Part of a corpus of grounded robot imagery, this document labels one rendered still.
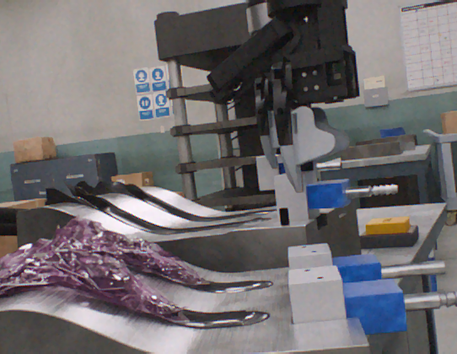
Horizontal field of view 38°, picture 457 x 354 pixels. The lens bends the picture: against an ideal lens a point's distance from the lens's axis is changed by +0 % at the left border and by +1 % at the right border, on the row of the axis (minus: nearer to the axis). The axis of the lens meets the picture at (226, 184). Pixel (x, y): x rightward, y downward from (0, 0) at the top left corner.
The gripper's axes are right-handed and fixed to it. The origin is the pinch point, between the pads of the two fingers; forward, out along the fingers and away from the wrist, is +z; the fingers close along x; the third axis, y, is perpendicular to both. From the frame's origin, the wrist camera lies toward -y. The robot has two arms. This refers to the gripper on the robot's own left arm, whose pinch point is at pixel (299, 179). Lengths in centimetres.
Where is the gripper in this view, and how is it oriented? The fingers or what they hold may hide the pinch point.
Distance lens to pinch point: 75.5
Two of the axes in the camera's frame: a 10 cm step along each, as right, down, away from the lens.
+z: 1.2, 9.9, 0.6
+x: 3.8, -1.0, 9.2
